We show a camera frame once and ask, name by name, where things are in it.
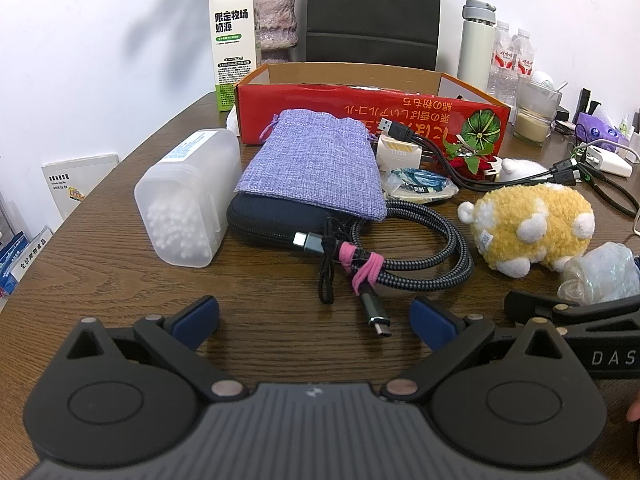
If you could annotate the small yellow white box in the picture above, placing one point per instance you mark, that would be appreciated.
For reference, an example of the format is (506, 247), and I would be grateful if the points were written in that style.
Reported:
(395, 155)

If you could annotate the wooden desktop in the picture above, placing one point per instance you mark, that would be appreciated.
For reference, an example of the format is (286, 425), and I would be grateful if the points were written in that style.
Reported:
(280, 350)

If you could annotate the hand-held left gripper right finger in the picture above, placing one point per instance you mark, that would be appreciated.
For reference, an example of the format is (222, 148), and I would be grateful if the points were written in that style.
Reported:
(430, 320)

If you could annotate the white tissue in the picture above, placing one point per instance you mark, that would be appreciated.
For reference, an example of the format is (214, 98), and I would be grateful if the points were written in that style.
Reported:
(232, 122)

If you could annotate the red green flower clip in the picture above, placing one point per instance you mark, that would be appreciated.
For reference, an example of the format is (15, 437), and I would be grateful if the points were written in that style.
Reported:
(470, 162)

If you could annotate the red cardboard box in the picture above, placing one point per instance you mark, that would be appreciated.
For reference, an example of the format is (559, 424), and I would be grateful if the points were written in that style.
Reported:
(310, 105)

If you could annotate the white charger block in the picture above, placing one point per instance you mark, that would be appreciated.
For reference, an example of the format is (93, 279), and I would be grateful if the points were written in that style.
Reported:
(612, 162)

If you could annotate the navy zip case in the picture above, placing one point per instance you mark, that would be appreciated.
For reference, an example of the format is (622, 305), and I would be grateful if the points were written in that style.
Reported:
(260, 220)

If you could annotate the clear water bottle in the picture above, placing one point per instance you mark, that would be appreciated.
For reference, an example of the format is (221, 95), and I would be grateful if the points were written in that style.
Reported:
(525, 60)
(501, 67)

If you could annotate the white round device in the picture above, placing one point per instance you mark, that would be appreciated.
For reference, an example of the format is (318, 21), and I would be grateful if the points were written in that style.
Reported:
(544, 80)

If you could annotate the translucent cotton swab container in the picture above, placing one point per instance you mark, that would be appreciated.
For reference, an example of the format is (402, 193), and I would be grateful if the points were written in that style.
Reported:
(185, 195)

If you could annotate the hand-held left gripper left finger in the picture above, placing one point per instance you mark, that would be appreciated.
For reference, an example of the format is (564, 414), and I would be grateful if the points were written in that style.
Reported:
(197, 317)

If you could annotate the glass jar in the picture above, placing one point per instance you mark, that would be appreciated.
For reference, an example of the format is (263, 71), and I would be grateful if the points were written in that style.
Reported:
(532, 125)

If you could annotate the white green milk carton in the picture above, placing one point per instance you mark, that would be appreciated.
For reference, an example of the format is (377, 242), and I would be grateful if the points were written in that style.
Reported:
(235, 50)

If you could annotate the blue white packets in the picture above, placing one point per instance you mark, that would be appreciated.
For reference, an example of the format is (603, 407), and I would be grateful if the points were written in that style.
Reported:
(17, 260)

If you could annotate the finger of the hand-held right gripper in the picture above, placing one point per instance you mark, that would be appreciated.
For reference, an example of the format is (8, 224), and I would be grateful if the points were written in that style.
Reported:
(530, 305)

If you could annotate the person's right hand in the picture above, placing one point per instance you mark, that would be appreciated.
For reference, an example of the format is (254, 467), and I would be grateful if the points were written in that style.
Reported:
(635, 411)

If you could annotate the black desk stand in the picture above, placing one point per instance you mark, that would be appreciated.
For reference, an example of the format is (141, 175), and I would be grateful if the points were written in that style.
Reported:
(586, 102)

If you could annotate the white thermos grey lid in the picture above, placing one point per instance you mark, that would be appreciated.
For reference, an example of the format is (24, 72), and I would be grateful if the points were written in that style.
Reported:
(475, 55)

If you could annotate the white flat box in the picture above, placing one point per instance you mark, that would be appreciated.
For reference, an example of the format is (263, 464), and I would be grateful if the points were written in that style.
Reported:
(75, 180)

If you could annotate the purple glass vase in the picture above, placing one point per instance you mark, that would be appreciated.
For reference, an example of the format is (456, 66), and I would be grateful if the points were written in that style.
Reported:
(275, 20)

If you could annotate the black office chair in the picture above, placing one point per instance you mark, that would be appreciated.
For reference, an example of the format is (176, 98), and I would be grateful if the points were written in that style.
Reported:
(372, 10)

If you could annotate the purple tissue pack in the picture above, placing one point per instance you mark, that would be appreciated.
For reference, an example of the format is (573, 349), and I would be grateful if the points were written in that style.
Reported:
(597, 130)

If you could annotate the yellow sheep plush toy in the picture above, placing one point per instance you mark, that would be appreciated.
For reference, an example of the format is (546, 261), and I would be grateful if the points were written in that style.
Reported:
(515, 220)

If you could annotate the iridescent plastic wrap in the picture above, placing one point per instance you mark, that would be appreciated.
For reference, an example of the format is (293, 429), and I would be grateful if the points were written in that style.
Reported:
(605, 270)

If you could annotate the blue snack packet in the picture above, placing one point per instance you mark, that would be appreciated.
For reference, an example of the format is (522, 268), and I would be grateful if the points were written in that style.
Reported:
(420, 190)

